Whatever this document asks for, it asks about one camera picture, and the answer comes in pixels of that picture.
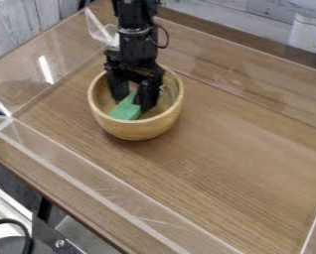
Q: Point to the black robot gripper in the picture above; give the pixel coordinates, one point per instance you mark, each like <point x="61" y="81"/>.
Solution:
<point x="136" y="66"/>

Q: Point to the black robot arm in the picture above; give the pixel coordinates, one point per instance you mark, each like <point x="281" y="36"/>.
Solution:
<point x="136" y="27"/>

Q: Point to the white cylindrical container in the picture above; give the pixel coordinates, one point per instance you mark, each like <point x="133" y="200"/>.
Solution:
<point x="302" y="33"/>

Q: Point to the green rectangular block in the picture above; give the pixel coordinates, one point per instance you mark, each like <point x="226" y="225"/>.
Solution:
<point x="125" y="110"/>

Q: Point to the black table leg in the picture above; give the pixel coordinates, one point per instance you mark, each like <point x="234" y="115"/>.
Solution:
<point x="44" y="210"/>

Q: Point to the clear acrylic enclosure wall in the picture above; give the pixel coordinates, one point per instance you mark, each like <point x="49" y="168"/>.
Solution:
<point x="223" y="185"/>

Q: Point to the grey metal bracket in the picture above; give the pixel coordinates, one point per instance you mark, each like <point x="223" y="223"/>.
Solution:
<point x="49" y="241"/>

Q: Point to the brown wooden bowl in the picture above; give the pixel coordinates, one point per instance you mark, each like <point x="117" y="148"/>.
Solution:
<point x="153" y="122"/>

